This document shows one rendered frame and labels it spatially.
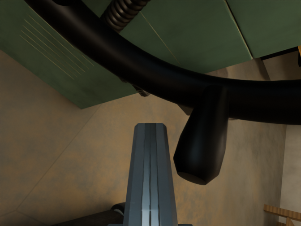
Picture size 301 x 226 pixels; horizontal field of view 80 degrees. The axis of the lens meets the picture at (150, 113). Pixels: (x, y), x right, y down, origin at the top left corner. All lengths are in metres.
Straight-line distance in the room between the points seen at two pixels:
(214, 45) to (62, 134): 0.68
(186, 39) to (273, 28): 0.12
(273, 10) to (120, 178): 0.88
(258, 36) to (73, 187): 0.81
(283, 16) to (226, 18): 0.07
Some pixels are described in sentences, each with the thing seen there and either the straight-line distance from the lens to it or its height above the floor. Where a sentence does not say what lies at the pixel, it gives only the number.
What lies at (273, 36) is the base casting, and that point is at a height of 0.75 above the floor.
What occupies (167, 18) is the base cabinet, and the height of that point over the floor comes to 0.62.
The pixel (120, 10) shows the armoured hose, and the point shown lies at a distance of 0.19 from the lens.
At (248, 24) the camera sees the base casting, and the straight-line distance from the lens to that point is 0.31.
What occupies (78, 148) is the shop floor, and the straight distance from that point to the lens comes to 0.86.
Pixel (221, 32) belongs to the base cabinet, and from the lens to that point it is 0.32.
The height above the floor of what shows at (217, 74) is 0.62.
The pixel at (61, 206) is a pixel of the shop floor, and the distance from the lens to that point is 0.89.
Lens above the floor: 0.81
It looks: 47 degrees down
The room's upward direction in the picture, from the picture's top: 82 degrees clockwise
